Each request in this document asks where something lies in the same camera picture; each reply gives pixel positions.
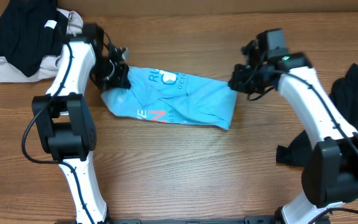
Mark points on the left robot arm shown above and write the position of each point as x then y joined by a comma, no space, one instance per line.
64,123

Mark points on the light blue printed t-shirt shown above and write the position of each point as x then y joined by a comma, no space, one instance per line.
172,97

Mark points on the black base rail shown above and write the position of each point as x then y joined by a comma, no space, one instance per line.
191,221

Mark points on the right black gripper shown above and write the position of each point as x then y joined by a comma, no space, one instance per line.
238,84

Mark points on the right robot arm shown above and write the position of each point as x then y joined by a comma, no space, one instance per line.
330,178

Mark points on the black garment on right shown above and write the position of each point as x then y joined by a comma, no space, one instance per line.
344,95

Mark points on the folded black garment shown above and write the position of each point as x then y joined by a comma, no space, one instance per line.
30,31

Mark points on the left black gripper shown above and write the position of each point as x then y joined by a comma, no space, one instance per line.
117,78

